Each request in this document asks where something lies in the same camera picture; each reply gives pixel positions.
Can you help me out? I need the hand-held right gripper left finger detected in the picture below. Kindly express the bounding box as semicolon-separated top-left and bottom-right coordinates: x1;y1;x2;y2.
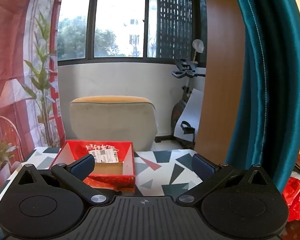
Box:
17;154;110;204

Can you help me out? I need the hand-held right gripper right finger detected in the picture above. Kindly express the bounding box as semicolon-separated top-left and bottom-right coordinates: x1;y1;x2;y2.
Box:
176;153;269;204

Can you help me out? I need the red strawberry print box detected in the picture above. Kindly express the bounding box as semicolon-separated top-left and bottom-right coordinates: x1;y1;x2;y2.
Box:
49;140;136;194

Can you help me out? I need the beige armchair with yellow trim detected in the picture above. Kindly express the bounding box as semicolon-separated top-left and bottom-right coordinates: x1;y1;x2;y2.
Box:
69;95;158;152

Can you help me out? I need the black exercise bike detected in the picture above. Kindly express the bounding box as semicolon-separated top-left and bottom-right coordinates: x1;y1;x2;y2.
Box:
171;59;206;150

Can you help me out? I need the brown wooden panel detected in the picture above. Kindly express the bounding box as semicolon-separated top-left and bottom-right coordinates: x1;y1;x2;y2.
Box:
195;0;253;164

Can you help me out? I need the red plastic bag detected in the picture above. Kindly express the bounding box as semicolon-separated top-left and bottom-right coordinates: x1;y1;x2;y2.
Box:
281;177;300;222

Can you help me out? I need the teal curtain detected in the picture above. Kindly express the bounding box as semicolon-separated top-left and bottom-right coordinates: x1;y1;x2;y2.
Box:
225;0;300;193

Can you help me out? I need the black framed window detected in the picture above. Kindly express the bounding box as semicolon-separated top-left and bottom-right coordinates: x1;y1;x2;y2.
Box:
57;0;206;67

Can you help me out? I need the printed wall tapestry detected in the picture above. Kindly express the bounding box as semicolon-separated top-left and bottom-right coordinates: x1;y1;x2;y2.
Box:
0;0;67;200

